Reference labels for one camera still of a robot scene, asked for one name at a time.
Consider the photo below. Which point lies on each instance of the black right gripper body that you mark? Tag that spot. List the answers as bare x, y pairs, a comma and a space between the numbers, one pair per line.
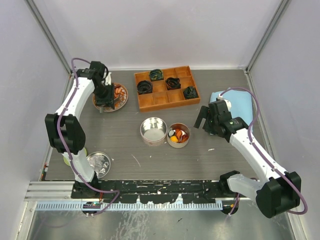
209, 125

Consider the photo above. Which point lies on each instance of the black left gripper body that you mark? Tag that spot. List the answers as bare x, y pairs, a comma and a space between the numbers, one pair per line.
104, 94

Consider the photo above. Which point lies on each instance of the red sausage piece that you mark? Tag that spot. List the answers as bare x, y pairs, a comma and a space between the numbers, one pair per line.
184, 138

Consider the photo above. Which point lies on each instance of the white radish slice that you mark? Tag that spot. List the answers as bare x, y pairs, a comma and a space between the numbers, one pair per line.
172, 133

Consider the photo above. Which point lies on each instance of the tall pink lunch tin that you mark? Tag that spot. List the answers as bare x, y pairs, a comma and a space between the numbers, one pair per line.
153, 131

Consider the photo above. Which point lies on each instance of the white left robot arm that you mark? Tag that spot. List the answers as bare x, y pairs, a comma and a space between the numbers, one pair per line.
64, 130

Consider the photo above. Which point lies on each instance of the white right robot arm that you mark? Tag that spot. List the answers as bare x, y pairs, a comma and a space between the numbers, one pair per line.
276, 190

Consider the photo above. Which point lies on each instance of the short pink lunch tin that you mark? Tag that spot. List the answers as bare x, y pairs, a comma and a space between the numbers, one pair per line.
184, 129

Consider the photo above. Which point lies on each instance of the brown patterned food plate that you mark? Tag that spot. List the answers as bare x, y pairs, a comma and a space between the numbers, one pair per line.
121, 96

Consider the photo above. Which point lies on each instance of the dark seaweed roll right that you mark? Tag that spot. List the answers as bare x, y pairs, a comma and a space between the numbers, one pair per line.
190, 92

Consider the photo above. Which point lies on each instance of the folded light blue cloth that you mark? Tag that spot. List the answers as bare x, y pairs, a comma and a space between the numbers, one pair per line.
241, 105

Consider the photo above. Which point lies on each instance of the dark seaweed roll centre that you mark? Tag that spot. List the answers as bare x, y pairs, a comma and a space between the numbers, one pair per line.
172, 83

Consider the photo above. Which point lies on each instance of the wooden compartment tray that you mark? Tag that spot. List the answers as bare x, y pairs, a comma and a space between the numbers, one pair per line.
163, 98

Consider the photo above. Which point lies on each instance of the dark seaweed roll back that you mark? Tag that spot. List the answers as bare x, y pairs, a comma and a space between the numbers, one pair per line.
156, 75

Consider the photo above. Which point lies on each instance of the round metal lid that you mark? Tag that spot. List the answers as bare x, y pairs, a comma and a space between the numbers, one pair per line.
100, 162

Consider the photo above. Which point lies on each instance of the green object behind lid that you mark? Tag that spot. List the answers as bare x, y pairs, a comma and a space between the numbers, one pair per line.
67, 161

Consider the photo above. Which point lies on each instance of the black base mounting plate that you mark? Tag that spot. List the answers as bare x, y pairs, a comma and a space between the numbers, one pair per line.
153, 191

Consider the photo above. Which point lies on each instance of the white slotted cable duct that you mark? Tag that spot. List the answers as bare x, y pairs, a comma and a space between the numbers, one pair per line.
90, 206

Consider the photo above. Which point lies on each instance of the aluminium frame rail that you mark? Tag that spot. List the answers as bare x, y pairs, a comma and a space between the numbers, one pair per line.
49, 191

